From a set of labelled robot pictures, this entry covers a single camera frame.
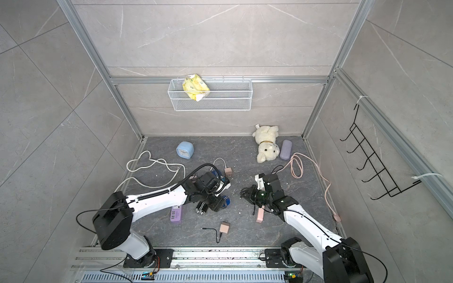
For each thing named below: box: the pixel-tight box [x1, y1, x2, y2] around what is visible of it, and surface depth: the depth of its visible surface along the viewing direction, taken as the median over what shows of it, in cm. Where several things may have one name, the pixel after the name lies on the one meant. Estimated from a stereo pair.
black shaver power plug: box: [195, 201, 209, 215], surface depth 87 cm
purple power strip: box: [169, 205, 183, 223], surface depth 85 cm
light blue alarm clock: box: [175, 140, 195, 160], surface depth 107 cm
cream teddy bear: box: [251, 123, 281, 164], surface depth 109 cm
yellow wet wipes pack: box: [182, 73, 210, 102], surface depth 89 cm
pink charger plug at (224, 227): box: [219, 221, 231, 235], surface depth 81 cm
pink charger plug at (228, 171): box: [224, 167, 233, 177], surface depth 101 cm
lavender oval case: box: [279, 139, 293, 161], surface depth 112 cm
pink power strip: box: [255, 205, 265, 224], surface depth 83 cm
